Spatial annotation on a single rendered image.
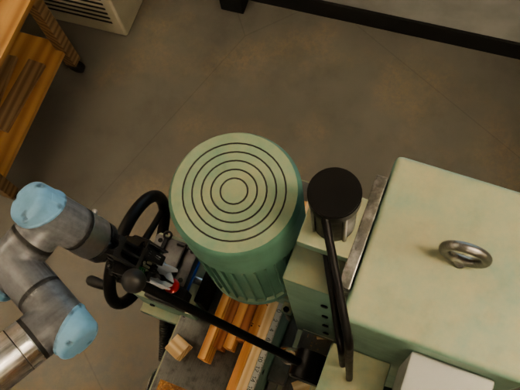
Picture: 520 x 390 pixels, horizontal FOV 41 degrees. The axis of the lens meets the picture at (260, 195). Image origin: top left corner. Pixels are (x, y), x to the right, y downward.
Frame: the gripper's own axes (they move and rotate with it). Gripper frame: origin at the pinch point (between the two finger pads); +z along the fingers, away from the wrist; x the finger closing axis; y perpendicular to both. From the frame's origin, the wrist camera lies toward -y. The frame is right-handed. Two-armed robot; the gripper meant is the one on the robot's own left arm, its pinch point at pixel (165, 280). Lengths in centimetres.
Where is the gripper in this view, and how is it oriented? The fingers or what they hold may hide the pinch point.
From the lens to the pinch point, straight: 134.2
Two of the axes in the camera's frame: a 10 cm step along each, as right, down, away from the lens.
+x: 3.6, -8.9, 2.9
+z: 5.5, 4.5, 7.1
